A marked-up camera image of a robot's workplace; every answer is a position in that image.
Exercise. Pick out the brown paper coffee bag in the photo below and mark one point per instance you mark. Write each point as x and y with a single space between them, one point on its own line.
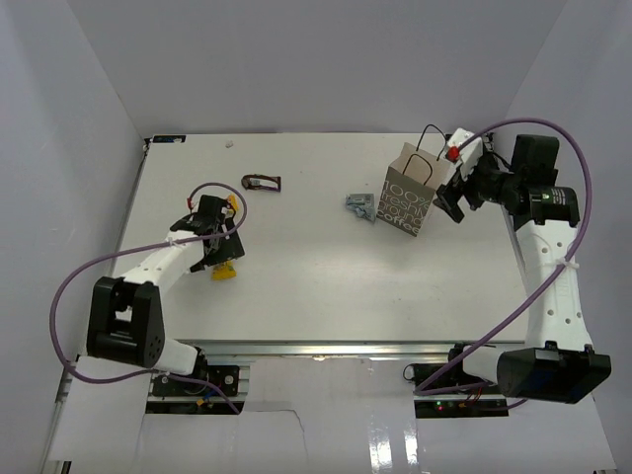
411 182

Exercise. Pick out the grey blue snack packet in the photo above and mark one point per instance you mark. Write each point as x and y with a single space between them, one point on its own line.
362 205

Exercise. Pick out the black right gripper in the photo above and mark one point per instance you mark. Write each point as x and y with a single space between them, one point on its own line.
449 195

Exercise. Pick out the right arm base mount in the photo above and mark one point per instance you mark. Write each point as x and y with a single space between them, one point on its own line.
454 395

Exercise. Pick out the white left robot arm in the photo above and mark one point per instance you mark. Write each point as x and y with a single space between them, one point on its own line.
126 321

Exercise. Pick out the small yellow M&M packet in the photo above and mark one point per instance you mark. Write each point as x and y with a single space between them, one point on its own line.
223 271

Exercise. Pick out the aluminium front rail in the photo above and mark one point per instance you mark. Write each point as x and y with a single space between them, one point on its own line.
316 349

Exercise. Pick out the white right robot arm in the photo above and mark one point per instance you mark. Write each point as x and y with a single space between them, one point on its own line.
557 362

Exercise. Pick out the blue label left corner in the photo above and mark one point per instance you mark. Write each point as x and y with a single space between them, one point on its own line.
168 139

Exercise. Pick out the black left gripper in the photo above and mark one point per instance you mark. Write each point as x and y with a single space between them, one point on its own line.
230 250

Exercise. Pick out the brown chocolate bar wrapper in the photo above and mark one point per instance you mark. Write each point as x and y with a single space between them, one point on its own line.
259 182

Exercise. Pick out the large yellow M&M packet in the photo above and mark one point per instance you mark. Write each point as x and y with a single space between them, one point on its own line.
233 204

